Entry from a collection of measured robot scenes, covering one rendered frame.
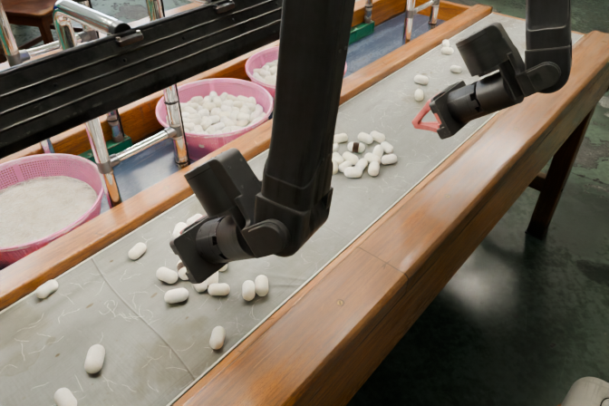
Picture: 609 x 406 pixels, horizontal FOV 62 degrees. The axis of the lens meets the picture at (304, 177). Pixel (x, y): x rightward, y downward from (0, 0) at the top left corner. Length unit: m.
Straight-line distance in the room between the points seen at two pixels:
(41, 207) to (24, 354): 0.32
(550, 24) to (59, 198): 0.87
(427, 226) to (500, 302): 1.00
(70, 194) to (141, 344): 0.40
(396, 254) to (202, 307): 0.31
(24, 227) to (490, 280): 1.45
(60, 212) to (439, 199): 0.68
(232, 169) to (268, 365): 0.26
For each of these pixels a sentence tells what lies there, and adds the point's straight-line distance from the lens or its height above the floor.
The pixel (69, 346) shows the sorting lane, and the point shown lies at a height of 0.74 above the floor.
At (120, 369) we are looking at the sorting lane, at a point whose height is 0.74.
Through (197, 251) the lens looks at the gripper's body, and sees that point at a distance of 0.66.
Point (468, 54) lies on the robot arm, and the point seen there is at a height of 1.02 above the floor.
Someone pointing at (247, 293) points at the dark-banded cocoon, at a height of 0.76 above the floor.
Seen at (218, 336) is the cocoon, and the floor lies 0.76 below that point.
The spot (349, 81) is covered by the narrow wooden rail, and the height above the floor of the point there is 0.76.
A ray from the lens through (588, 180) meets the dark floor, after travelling 2.52.
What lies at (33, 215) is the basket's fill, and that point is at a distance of 1.04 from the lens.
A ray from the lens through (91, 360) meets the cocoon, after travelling 0.74.
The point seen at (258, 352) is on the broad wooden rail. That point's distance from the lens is 0.69.
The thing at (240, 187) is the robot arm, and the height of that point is 1.00.
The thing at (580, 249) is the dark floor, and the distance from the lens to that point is 2.14.
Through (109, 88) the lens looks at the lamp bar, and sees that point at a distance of 0.63.
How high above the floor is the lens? 1.34
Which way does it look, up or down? 37 degrees down
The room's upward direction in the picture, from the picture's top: straight up
